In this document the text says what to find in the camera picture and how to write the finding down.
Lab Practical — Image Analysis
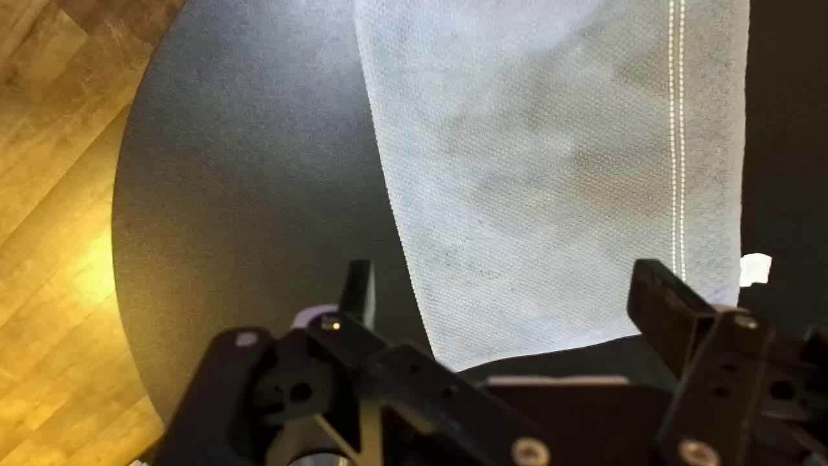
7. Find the white towel tag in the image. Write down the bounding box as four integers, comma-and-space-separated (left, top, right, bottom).
740, 252, 773, 287

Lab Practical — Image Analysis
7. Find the light blue towel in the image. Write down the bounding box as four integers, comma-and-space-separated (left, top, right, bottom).
356, 0, 751, 371

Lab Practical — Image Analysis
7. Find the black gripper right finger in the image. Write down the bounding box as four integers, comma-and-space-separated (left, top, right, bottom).
626, 260, 828, 466

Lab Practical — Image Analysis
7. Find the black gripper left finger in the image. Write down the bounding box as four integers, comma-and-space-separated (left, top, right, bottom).
152, 261, 555, 466

